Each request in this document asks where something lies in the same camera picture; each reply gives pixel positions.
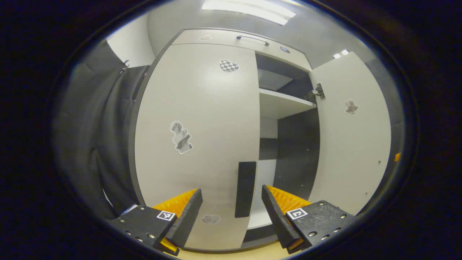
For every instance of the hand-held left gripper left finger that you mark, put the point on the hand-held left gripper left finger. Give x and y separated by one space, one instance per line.
186 220

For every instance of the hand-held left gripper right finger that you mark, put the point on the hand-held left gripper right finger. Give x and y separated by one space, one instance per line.
276 216

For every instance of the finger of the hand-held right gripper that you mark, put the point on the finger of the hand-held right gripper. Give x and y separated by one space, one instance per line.
397 157

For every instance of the grey cabinet door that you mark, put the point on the grey cabinet door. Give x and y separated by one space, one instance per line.
353 151
209 119

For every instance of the grey double-door shoe cabinet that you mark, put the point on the grey double-door shoe cabinet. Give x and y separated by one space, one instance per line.
296 151

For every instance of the white cabinet shelf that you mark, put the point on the white cabinet shelf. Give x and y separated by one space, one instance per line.
258 220
281 104

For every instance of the metal door hinge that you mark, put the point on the metal door hinge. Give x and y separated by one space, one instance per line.
317 92

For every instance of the grey cabinet drawer front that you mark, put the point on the grey cabinet drawer front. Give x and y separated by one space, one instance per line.
223 38

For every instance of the small ceiling light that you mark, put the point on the small ceiling light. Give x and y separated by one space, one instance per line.
341 54

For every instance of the black backdrop cloth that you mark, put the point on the black backdrop cloth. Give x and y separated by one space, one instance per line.
90 144

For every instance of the long ceiling light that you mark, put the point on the long ceiling light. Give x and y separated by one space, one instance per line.
249 9

